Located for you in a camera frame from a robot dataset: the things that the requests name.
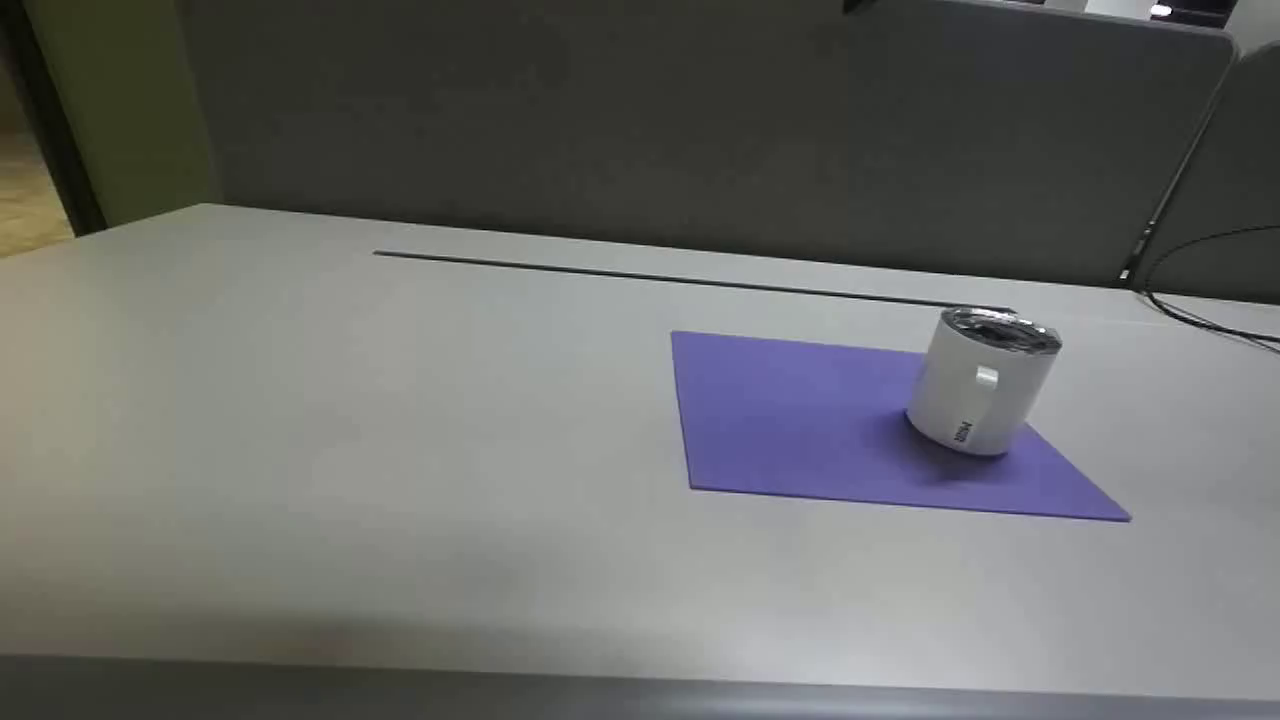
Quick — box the white cylindrical cup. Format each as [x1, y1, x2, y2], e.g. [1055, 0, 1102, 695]
[908, 308, 1064, 459]

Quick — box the purple rectangular mat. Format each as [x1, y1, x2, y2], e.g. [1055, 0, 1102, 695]
[672, 332, 1127, 525]

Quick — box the grey side partition panel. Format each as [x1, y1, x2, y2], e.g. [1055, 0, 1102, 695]
[1140, 43, 1280, 302]

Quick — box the black cable on table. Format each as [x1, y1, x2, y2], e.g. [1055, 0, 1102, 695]
[1117, 53, 1280, 348]

